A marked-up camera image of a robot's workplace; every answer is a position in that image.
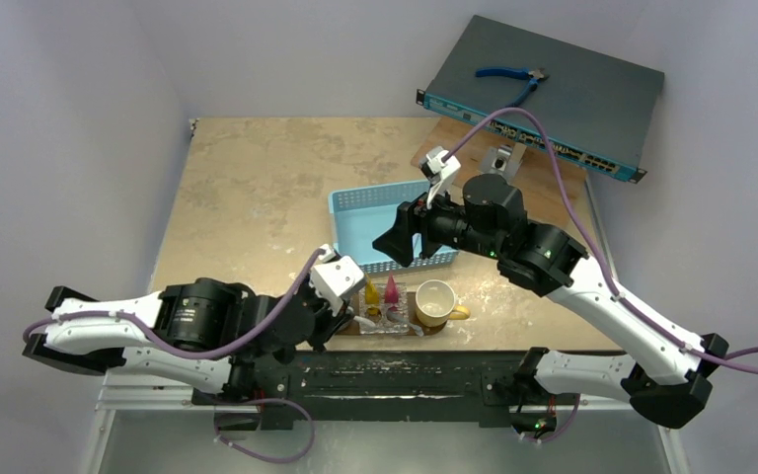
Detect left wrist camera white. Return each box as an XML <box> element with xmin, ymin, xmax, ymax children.
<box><xmin>309</xmin><ymin>244</ymin><xmax>366</xmax><ymax>317</ymax></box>

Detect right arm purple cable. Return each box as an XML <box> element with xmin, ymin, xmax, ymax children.
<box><xmin>444</xmin><ymin>106</ymin><xmax>758</xmax><ymax>446</ymax></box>

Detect grey network switch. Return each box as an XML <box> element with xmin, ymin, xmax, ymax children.
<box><xmin>416</xmin><ymin>16</ymin><xmax>664</xmax><ymax>184</ymax></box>

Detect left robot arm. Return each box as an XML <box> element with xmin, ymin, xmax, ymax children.
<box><xmin>23</xmin><ymin>276</ymin><xmax>364</xmax><ymax>404</ymax></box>

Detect metal bracket stand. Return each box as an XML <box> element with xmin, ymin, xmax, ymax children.
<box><xmin>479</xmin><ymin>144</ymin><xmax>527</xmax><ymax>181</ymax></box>

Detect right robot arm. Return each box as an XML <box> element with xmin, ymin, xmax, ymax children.
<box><xmin>372</xmin><ymin>174</ymin><xmax>728</xmax><ymax>429</ymax></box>

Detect yellow toothbrush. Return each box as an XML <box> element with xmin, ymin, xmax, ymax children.
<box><xmin>363</xmin><ymin>276</ymin><xmax>382</xmax><ymax>318</ymax></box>

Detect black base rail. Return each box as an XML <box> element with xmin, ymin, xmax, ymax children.
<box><xmin>191</xmin><ymin>349</ymin><xmax>582</xmax><ymax>433</ymax></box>

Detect blue handled pliers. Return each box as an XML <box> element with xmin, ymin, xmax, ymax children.
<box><xmin>474</xmin><ymin>66</ymin><xmax>551</xmax><ymax>116</ymax></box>

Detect yellow mug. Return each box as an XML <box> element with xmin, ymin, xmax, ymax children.
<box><xmin>415</xmin><ymin>279</ymin><xmax>471</xmax><ymax>328</ymax></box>

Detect light wooden board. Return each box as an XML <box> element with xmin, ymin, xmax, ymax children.
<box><xmin>411</xmin><ymin>118</ymin><xmax>596</xmax><ymax>239</ymax></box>

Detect clear plastic box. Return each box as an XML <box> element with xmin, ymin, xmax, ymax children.
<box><xmin>353</xmin><ymin>282</ymin><xmax>416</xmax><ymax>336</ymax></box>

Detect light blue plastic basket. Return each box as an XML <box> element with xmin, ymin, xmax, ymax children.
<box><xmin>328</xmin><ymin>180</ymin><xmax>428</xmax><ymax>275</ymax></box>

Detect white toothbrush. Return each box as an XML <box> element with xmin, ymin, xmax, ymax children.
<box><xmin>353</xmin><ymin>316</ymin><xmax>376</xmax><ymax>328</ymax></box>

